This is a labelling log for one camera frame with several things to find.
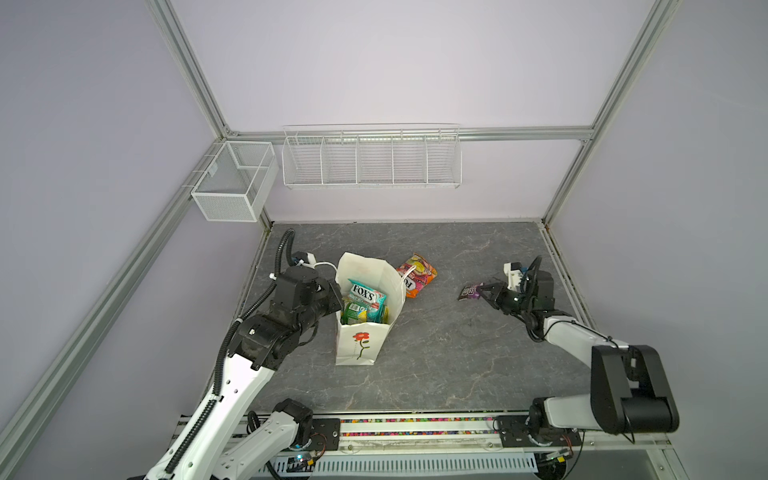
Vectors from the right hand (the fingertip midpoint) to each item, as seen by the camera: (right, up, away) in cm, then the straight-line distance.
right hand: (477, 290), depth 89 cm
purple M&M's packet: (-2, -1, +2) cm, 3 cm away
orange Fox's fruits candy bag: (-17, +3, +11) cm, 20 cm away
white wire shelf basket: (-32, +43, +10) cm, 55 cm away
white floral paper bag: (-27, +5, -9) cm, 29 cm away
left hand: (-37, +2, -19) cm, 42 cm away
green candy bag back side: (-36, -5, -10) cm, 38 cm away
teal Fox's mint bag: (-30, -2, -8) cm, 31 cm away
